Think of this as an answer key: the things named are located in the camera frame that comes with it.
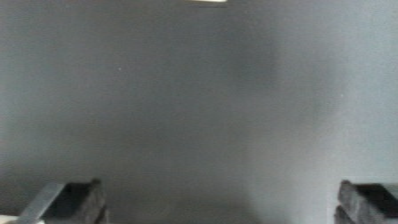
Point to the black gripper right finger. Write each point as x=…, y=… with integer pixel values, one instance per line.
x=369, y=203

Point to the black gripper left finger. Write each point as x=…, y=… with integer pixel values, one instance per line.
x=70, y=203

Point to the white base tag plate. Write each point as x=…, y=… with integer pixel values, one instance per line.
x=209, y=1

